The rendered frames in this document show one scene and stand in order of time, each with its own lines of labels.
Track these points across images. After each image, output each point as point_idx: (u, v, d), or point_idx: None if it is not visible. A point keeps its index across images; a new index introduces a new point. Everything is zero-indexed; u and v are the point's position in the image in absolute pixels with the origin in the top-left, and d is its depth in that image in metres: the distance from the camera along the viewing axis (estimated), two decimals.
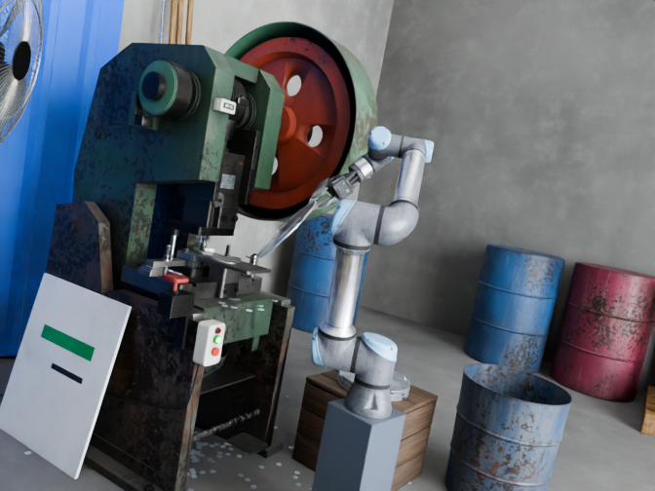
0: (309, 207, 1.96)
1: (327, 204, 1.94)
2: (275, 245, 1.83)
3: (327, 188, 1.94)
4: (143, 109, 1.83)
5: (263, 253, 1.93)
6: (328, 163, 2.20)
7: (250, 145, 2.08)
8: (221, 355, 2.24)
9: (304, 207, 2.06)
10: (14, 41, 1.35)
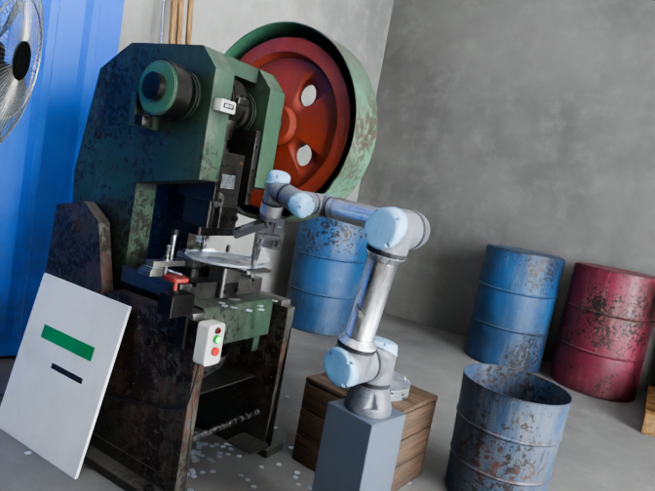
0: (215, 253, 2.15)
1: (266, 253, 1.98)
2: (263, 264, 2.06)
3: (265, 249, 1.93)
4: (143, 109, 1.83)
5: (243, 266, 1.97)
6: (250, 59, 2.41)
7: (250, 145, 2.08)
8: (221, 355, 2.24)
9: (191, 250, 2.09)
10: (14, 41, 1.35)
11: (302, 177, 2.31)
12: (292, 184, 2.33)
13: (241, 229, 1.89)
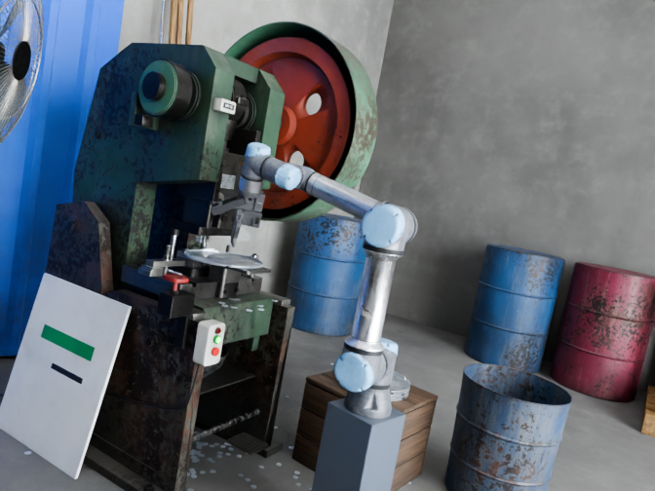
0: (213, 262, 1.94)
1: (247, 232, 1.89)
2: (197, 249, 2.13)
3: (245, 227, 1.84)
4: (143, 109, 1.83)
5: (226, 254, 2.17)
6: None
7: None
8: (221, 355, 2.24)
9: (241, 267, 1.94)
10: (14, 41, 1.35)
11: (330, 105, 2.24)
12: (333, 118, 2.23)
13: (219, 206, 1.80)
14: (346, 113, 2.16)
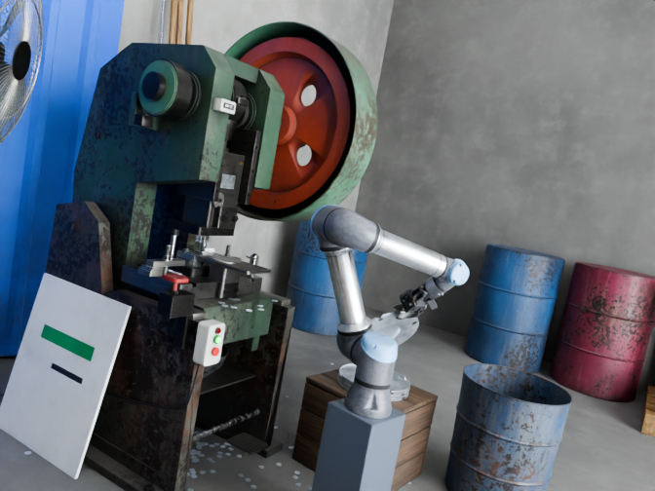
0: None
1: (400, 315, 2.08)
2: None
3: None
4: (143, 109, 1.83)
5: None
6: (250, 59, 2.41)
7: (250, 145, 2.08)
8: (221, 355, 2.24)
9: (392, 313, 2.11)
10: (14, 41, 1.35)
11: (302, 177, 2.31)
12: (292, 184, 2.33)
13: None
14: (292, 201, 2.29)
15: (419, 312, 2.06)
